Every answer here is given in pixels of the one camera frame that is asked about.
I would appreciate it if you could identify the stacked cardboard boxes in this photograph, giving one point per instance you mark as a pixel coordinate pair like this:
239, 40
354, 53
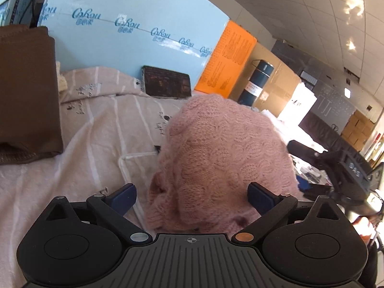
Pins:
358, 130

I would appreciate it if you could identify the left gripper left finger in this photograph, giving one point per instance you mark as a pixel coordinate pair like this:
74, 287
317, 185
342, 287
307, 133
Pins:
110, 210

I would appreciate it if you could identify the light blue foam board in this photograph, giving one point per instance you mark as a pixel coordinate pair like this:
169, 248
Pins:
178, 35

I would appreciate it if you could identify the orange printed board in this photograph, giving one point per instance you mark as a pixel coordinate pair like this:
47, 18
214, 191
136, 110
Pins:
227, 61

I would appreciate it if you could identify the white printed shopping bag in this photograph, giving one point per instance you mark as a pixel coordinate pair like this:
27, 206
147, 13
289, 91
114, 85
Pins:
298, 106

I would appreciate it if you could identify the dark blue vacuum bottle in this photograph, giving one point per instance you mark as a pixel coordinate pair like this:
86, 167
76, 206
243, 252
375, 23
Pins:
255, 85

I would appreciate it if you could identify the pink knitted sweater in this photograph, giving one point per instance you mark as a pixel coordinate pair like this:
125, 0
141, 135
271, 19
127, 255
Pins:
214, 148

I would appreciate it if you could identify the person right hand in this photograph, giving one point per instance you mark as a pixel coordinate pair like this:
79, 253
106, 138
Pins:
366, 229

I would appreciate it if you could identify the cartoon printed bed sheet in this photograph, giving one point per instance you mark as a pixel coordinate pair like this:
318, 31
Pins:
112, 135

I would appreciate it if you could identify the brown folded garment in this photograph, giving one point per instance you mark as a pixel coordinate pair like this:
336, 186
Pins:
30, 112

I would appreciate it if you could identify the black sofa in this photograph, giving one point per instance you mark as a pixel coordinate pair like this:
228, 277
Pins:
324, 135

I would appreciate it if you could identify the brown cardboard sheet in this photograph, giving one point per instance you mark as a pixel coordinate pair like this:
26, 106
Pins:
279, 88

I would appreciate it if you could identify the black smartphone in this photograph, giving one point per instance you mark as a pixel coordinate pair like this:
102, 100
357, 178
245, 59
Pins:
162, 83

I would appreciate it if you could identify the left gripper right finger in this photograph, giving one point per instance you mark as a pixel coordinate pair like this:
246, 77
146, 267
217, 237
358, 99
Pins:
273, 209

